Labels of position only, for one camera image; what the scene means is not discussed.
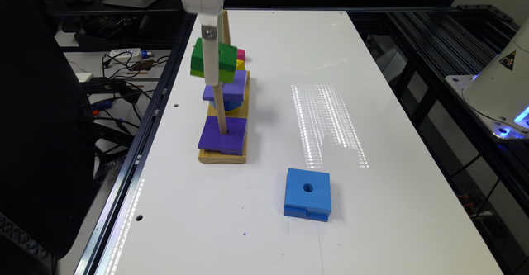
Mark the green square block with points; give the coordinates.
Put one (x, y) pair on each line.
(227, 61)

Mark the wooden peg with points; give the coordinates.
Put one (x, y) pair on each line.
(226, 35)
(221, 115)

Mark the front wooden peg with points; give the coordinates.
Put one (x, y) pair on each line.
(221, 115)

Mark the yellow block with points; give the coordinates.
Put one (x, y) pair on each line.
(240, 65)

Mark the white power strip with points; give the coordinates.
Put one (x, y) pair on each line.
(131, 54)

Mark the light purple square block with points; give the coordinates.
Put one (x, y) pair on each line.
(232, 92)

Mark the dark purple square block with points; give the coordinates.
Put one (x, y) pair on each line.
(232, 143)

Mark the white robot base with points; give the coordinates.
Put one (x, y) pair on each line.
(498, 94)

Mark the blue square block with hole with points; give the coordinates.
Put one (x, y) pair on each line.
(308, 195)

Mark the pink round block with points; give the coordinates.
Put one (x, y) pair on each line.
(241, 54)

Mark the blue block under purple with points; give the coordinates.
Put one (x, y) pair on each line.
(228, 106)

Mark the rear wooden peg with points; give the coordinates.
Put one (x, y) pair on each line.
(226, 35)

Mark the wooden peg base board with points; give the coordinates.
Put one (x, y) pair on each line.
(215, 157)

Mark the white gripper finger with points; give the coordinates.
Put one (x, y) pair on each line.
(209, 25)

